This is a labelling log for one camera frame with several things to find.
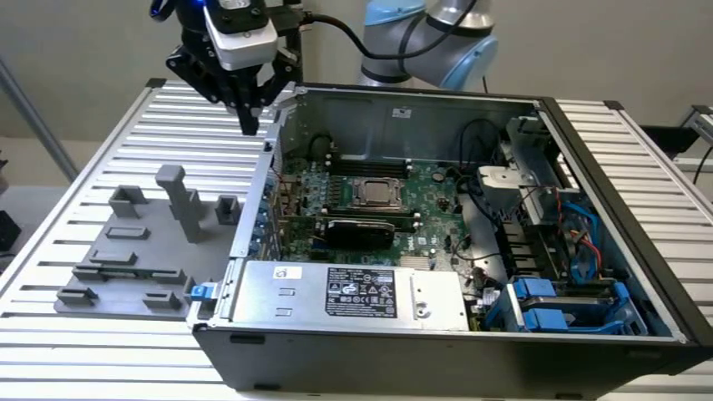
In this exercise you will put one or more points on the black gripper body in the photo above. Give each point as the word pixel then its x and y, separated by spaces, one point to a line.
pixel 195 29

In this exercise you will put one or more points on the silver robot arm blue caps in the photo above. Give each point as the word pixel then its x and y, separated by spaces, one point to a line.
pixel 446 25

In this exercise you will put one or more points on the black RAM slot bank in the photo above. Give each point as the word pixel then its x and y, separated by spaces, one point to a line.
pixel 362 215
pixel 371 166

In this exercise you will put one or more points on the green RAM stick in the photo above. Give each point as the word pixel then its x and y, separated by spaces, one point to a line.
pixel 134 273

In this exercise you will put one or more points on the black table corner cap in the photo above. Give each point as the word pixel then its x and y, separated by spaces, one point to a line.
pixel 614 105
pixel 155 82

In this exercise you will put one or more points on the white case sticker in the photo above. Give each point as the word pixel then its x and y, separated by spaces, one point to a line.
pixel 402 113

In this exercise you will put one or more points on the CPU in socket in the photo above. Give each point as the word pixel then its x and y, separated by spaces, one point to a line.
pixel 377 192

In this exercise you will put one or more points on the black graphics card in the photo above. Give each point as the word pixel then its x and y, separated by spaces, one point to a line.
pixel 359 234

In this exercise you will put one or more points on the green motherboard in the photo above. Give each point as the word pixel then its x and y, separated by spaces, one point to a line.
pixel 435 209

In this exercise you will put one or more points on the grey parts rack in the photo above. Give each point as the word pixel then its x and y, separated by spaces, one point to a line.
pixel 129 250

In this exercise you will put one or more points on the black box on floor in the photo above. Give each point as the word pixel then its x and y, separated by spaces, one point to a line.
pixel 9 231

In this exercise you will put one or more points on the silver chipset heatsink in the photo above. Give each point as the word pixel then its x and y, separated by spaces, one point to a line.
pixel 415 262

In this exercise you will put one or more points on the blue case latch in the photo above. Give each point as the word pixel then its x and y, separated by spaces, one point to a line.
pixel 202 292

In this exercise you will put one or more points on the silver disk bay cage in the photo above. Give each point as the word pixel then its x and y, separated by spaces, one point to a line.
pixel 530 184

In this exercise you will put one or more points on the silver power supply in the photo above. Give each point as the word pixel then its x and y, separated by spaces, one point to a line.
pixel 313 292

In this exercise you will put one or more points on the black chair part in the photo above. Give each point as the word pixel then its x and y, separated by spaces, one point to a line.
pixel 663 140

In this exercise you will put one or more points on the black open PC case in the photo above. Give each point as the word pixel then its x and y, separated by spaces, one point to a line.
pixel 446 359

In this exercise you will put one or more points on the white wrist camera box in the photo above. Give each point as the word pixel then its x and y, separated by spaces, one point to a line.
pixel 246 46

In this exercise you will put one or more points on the grey metal post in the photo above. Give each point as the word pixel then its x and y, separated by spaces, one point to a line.
pixel 39 117

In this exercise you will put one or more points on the blue drive bracket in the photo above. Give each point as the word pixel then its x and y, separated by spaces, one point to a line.
pixel 558 309

